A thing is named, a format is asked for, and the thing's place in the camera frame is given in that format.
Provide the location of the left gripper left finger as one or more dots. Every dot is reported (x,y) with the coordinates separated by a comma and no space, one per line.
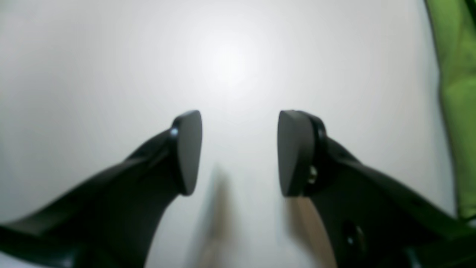
(110,220)

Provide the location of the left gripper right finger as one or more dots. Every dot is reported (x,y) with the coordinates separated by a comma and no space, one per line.
(371,220)

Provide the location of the green T-shirt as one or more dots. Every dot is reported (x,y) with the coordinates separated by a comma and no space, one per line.
(453,27)

